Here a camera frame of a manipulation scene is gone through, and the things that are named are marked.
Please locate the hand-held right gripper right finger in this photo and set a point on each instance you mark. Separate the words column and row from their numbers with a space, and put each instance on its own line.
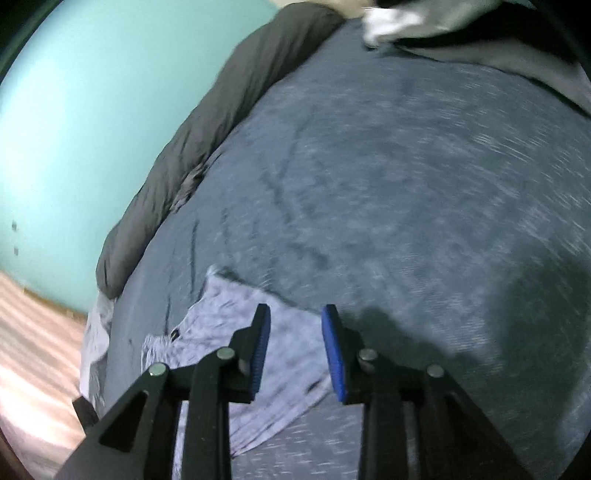
column 334, row 355

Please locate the wooden window frame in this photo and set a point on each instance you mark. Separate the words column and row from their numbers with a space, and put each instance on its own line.
column 55, row 307

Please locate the light grey bed sheet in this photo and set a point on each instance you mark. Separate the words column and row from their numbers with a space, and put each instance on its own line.
column 94, row 350

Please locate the dark grey rolled duvet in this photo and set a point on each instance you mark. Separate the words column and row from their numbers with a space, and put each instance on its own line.
column 184, row 147

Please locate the pink curtain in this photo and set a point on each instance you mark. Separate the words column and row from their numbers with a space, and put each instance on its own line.
column 37, row 369

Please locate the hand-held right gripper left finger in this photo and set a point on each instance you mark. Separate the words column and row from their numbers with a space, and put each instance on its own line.
column 261, row 350

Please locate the light blue plaid boxer shorts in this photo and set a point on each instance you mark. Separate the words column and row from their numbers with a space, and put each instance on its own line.
column 291, row 369

